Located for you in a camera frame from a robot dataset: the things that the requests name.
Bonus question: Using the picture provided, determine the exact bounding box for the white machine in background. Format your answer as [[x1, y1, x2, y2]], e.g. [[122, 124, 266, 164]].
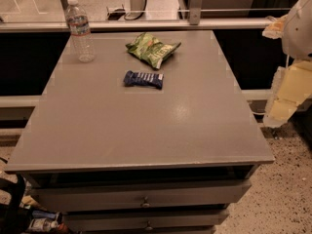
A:
[[100, 0, 148, 21]]

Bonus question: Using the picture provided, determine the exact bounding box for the black chair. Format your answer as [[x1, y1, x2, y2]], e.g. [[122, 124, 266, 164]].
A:
[[0, 175, 31, 234]]

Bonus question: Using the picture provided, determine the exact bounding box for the green chip bag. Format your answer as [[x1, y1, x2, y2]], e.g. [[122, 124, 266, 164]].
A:
[[126, 32, 181, 70]]

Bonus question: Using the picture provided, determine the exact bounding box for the clear plastic water bottle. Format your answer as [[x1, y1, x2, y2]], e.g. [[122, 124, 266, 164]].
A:
[[65, 0, 95, 62]]

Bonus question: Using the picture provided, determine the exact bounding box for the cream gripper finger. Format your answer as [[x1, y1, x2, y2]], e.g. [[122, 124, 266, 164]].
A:
[[263, 60, 312, 128], [262, 15, 287, 39]]

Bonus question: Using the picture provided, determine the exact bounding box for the grey metal post bracket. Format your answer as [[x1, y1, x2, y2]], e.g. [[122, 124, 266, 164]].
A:
[[188, 0, 203, 25]]

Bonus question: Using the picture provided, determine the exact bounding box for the grey drawer cabinet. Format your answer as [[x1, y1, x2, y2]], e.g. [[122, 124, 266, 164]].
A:
[[6, 30, 274, 234]]

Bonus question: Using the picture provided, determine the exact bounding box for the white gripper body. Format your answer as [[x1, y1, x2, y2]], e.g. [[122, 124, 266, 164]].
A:
[[282, 0, 312, 61]]

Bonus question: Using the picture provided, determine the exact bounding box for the blue rxbar blueberry bar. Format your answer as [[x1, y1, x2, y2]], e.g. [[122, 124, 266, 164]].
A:
[[123, 70, 164, 90]]

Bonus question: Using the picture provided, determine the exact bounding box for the upper grey drawer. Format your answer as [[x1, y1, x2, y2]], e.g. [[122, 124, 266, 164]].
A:
[[31, 179, 252, 212]]

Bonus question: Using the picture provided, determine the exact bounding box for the lower grey drawer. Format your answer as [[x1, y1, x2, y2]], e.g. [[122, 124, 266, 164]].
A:
[[64, 210, 229, 231]]

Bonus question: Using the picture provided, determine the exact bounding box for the grey drawer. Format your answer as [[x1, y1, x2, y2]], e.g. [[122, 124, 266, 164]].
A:
[[64, 210, 229, 231], [31, 179, 252, 212]]

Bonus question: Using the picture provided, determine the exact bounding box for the clutter of bottles on floor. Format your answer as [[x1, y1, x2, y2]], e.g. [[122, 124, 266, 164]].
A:
[[21, 196, 72, 234]]

